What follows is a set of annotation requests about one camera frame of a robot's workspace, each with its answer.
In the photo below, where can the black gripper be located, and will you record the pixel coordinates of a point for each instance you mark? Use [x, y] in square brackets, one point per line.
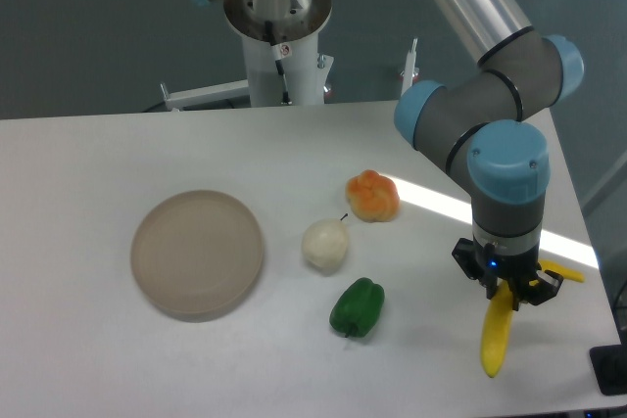
[488, 264]

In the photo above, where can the yellow banana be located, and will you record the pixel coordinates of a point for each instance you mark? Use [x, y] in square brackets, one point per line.
[497, 320]

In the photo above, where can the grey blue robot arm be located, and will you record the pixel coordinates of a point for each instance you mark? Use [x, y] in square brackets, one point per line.
[478, 134]

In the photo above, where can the beige round plate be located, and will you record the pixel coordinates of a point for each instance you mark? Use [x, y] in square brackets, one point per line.
[197, 255]

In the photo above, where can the black box at table edge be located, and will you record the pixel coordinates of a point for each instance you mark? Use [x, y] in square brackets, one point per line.
[609, 364]

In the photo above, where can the orange knotted bread roll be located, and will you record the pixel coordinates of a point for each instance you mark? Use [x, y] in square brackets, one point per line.
[372, 197]

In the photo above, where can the green bell pepper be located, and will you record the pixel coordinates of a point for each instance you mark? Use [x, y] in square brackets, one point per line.
[358, 309]

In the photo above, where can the white pear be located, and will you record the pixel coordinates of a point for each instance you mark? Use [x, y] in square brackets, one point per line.
[325, 244]

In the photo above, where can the white bracket with red foot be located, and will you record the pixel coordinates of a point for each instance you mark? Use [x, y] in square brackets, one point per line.
[410, 72]

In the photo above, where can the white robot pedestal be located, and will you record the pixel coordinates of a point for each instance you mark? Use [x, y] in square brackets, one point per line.
[278, 73]

